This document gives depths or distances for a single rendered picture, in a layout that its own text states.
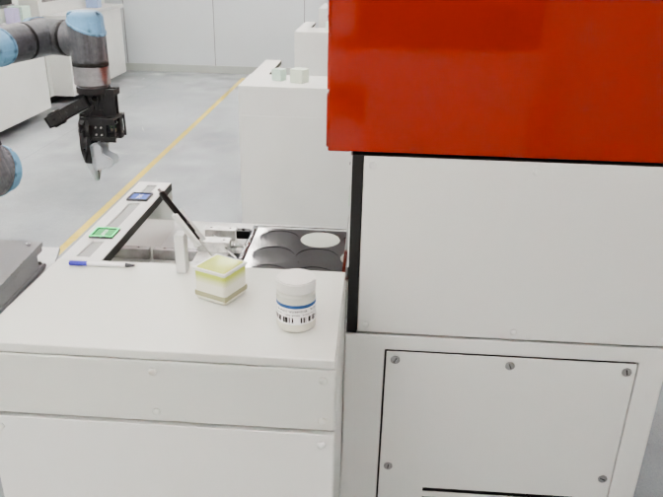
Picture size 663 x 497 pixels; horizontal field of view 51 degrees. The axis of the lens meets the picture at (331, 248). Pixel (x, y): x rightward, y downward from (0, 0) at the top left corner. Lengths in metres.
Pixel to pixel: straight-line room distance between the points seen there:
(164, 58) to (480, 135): 8.74
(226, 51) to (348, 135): 8.40
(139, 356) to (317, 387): 0.30
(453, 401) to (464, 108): 0.66
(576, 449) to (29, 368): 1.19
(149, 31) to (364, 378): 8.67
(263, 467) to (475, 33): 0.87
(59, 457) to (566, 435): 1.08
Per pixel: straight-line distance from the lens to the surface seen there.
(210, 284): 1.32
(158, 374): 1.23
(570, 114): 1.40
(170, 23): 9.87
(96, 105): 1.61
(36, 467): 1.44
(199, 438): 1.29
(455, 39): 1.34
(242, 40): 9.67
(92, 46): 1.57
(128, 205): 1.90
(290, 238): 1.79
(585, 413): 1.70
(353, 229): 1.42
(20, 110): 6.97
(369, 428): 1.67
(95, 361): 1.25
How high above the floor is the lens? 1.59
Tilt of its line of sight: 23 degrees down
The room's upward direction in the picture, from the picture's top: 1 degrees clockwise
